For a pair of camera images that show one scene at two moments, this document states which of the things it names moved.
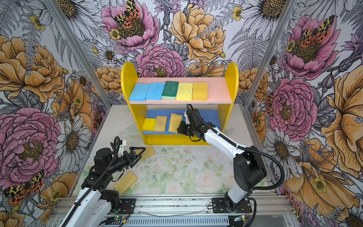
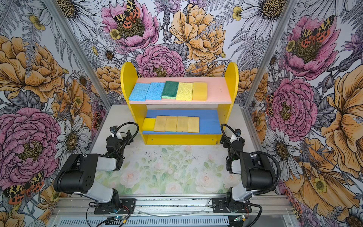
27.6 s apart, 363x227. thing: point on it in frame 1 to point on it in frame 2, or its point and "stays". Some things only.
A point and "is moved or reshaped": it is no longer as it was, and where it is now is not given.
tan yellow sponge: [149, 151] is moved or reshaped
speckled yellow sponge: [185, 91] stays
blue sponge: [155, 91] stays
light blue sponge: [139, 92] stays
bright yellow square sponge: [148, 124] stays
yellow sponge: [200, 91] stays
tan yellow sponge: [175, 122] is moved or reshaped
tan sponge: [160, 124] stays
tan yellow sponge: [125, 182] is moved or reshaped
